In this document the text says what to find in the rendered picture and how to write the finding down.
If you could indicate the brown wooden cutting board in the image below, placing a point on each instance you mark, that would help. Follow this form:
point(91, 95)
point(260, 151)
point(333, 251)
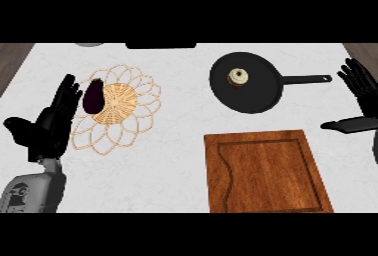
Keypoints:
point(266, 171)

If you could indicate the cream frosted cupcake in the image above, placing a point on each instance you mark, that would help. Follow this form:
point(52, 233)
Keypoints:
point(238, 77)

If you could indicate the woven wicker flower placemat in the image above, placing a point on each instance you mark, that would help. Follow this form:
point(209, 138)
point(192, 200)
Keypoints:
point(119, 108)

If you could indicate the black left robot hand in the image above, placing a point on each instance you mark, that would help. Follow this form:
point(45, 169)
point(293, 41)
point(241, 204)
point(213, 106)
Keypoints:
point(49, 126)

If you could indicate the black frying pan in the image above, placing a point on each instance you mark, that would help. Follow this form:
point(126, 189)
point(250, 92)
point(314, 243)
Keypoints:
point(247, 81)

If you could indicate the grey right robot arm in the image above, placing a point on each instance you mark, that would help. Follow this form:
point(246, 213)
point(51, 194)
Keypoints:
point(376, 148)

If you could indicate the dark purple eggplant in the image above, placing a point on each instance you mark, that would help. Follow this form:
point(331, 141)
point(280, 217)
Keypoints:
point(94, 96)

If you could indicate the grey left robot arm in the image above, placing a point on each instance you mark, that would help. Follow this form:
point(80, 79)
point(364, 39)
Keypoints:
point(32, 191)

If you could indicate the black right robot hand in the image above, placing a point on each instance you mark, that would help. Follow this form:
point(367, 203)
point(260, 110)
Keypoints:
point(362, 90)

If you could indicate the grey round object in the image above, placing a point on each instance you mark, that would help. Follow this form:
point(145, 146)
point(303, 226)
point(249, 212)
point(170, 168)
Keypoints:
point(89, 44)

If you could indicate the black appliance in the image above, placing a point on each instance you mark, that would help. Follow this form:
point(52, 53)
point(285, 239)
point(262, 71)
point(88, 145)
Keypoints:
point(160, 45)

